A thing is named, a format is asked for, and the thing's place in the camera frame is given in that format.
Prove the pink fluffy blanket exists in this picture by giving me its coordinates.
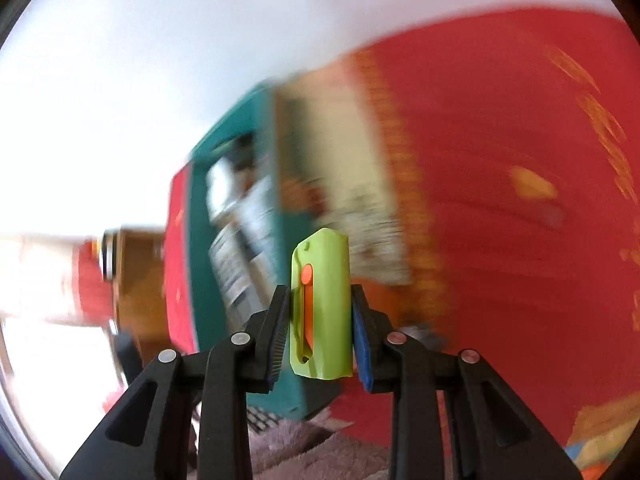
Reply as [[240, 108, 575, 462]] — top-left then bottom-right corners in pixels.
[[247, 408, 390, 479]]

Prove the teal cardboard box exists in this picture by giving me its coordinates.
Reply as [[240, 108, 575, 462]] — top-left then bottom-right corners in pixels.
[[182, 81, 342, 424]]

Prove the white remote control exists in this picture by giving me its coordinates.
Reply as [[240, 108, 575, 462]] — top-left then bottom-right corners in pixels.
[[208, 224, 264, 333]]

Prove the wooden shelf cabinet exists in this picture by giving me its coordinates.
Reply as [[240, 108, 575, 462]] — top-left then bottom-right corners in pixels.
[[101, 228, 170, 365]]

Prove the red patterned bedspread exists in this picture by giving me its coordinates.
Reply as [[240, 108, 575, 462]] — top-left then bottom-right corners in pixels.
[[164, 6, 639, 479]]

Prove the lime green utility knife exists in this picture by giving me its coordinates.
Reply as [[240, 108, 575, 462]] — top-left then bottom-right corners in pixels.
[[290, 228, 352, 380]]

